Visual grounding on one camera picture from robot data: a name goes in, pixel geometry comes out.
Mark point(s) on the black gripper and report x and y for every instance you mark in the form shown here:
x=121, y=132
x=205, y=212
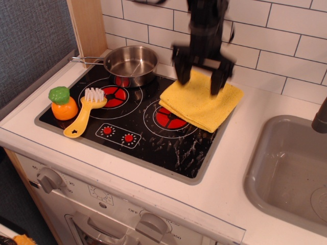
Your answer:
x=204, y=51

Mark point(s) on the yellow microfiber towel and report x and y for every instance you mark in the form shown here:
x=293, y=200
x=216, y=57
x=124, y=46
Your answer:
x=194, y=103

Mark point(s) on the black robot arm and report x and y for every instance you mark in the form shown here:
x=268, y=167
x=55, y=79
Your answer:
x=206, y=14

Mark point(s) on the black toy stove top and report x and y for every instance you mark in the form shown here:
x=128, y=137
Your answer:
x=162, y=142

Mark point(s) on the right red stove knob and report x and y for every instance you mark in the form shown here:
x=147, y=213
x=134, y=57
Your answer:
x=128, y=138

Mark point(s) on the red stove knob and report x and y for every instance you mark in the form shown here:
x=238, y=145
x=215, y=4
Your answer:
x=107, y=130
x=128, y=138

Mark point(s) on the left red stove knob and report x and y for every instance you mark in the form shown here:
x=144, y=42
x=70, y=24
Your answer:
x=107, y=130

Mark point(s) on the stainless steel pot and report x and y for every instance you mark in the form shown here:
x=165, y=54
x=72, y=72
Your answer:
x=135, y=66

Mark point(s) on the yellow dish brush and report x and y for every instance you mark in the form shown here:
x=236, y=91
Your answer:
x=94, y=98

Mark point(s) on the grey faucet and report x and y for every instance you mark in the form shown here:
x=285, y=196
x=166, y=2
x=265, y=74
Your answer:
x=319, y=123

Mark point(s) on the grey toy sink basin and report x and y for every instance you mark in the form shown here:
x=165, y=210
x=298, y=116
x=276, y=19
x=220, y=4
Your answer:
x=286, y=177

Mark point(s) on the orange toy carrot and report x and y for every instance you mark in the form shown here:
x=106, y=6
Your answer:
x=63, y=105

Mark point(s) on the grey right oven knob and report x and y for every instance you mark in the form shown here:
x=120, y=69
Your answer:
x=152, y=226

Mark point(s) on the grey oven knob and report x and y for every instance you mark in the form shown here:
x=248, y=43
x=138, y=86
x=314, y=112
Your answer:
x=152, y=226
x=49, y=179

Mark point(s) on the grey left oven knob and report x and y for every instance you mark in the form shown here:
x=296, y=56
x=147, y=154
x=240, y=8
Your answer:
x=49, y=179

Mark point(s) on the orange plush object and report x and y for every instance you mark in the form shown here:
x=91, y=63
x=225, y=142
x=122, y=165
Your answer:
x=23, y=240

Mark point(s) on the wooden side post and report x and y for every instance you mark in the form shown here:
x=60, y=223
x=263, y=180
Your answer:
x=88, y=25

